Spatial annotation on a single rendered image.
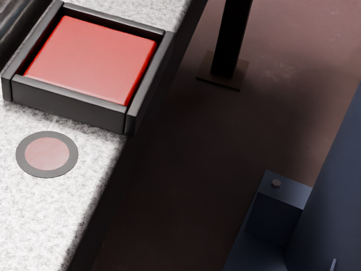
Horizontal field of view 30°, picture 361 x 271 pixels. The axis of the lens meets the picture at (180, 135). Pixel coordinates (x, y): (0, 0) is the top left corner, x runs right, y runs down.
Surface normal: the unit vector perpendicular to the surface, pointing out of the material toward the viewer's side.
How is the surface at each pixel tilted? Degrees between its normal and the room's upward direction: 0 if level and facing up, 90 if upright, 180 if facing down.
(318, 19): 0
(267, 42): 0
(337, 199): 90
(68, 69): 0
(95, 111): 90
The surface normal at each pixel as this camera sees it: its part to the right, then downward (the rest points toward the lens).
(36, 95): -0.26, 0.69
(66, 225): 0.13, -0.67
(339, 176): -0.88, 0.25
